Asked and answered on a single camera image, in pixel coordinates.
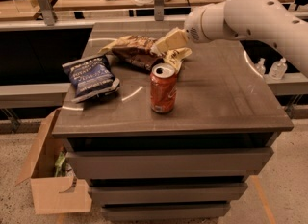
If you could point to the metal bracket left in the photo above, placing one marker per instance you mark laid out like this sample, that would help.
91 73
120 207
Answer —
47 12

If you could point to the brown chip bag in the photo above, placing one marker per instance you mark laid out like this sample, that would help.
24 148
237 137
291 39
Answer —
136 50

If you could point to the metal bracket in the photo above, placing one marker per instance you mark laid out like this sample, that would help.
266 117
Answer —
159 10
47 12

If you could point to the clear plastic bottle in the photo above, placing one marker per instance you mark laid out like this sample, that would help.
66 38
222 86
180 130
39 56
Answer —
260 66
278 69

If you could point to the open cardboard box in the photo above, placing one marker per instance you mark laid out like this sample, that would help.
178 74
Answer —
51 194

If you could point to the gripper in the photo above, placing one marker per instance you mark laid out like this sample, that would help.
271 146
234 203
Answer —
193 28

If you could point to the clear plastic bottle right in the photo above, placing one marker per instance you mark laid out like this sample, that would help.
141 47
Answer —
278 69

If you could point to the grey drawer cabinet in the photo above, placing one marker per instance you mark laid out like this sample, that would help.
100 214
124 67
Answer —
190 162

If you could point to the clear plastic bottle left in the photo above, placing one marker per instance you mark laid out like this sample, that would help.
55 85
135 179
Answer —
260 66

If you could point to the green bag in box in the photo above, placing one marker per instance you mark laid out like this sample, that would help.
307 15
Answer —
60 165

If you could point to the blue chip bag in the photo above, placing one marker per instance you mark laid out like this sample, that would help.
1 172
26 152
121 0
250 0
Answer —
91 76

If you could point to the metal bracket middle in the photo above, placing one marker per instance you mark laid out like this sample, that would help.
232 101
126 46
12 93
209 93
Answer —
159 10

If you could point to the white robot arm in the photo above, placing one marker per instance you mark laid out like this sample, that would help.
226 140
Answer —
263 20

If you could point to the orange soda can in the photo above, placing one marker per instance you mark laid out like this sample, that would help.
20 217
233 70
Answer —
163 88

